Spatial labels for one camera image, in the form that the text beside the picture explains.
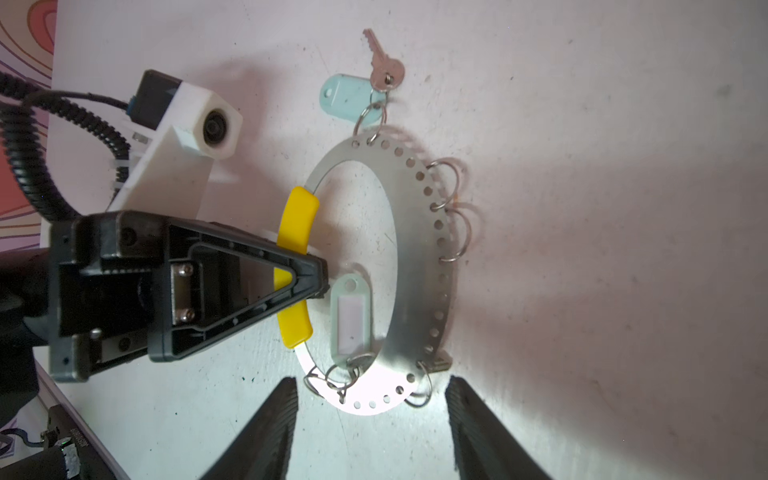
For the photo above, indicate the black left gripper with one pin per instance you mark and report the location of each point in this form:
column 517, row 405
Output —
column 127, row 284

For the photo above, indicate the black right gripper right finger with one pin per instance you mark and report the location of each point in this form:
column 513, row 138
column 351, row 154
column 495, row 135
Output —
column 483, row 447

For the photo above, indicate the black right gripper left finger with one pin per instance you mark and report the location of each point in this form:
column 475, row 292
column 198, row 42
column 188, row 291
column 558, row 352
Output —
column 262, row 449

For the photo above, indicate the key with long mint tag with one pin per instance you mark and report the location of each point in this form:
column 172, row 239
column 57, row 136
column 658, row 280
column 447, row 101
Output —
column 350, row 339

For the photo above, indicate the metal keyring organizer yellow grip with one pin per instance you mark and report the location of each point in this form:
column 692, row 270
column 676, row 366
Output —
column 409, row 356

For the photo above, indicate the key with small mint tag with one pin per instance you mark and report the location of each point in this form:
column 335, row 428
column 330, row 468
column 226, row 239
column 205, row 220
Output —
column 364, row 101

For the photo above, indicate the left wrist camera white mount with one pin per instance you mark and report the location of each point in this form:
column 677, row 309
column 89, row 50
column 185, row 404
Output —
column 187, row 129

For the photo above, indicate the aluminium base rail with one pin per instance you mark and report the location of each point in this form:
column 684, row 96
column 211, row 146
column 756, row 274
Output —
column 44, row 437

